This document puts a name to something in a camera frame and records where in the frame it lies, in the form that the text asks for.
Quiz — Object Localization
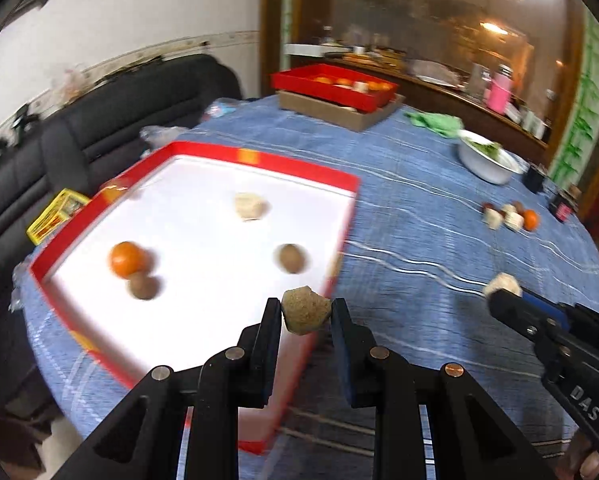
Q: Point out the clear plastic bag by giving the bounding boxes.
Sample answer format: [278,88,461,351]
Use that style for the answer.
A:
[140,98,244,158]

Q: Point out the green cloth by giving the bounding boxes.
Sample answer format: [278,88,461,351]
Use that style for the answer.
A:
[405,112,464,139]

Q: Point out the orange tangerine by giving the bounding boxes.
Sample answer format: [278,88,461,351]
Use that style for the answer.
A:
[523,209,540,232]
[108,242,147,280]

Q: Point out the black leather sofa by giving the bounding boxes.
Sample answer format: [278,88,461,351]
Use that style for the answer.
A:
[0,54,242,419]

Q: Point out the black cup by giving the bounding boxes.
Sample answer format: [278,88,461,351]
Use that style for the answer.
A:
[522,164,546,194]

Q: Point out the white bowl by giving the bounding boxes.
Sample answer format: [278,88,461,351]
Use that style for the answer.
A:
[458,130,527,185]

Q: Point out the brown round longan fruit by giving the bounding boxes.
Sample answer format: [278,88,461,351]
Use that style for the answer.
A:
[276,244,307,274]

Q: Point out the wooden sideboard counter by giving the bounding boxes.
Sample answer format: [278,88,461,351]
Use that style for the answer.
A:
[282,44,550,165]

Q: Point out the red box with fruits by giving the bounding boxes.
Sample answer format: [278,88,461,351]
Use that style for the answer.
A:
[271,63,398,113]

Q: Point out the green leaves in bowl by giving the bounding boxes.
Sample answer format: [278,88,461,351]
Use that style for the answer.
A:
[463,139,502,164]

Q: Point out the pink thermos bottle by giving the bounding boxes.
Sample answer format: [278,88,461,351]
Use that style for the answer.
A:
[486,64,513,115]

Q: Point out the orange tangerine on table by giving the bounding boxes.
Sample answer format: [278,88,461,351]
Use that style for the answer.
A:
[523,209,540,232]

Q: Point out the yellow flyer paper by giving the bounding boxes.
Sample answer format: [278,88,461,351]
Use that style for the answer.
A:
[26,188,90,246]

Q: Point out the blue plaid tablecloth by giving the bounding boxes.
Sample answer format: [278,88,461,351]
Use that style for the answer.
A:
[17,98,599,479]

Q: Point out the right hand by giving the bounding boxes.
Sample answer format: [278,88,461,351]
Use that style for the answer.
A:
[554,430,599,480]

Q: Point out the white fruit piece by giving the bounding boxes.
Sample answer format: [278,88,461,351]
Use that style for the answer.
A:
[483,207,503,231]
[501,204,525,232]
[234,193,269,221]
[483,273,523,297]

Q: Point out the red tray white bottom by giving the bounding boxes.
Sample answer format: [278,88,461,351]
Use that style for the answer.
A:
[26,141,360,434]

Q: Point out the black red labelled jar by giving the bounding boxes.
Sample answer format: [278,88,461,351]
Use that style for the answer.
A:
[549,190,577,223]

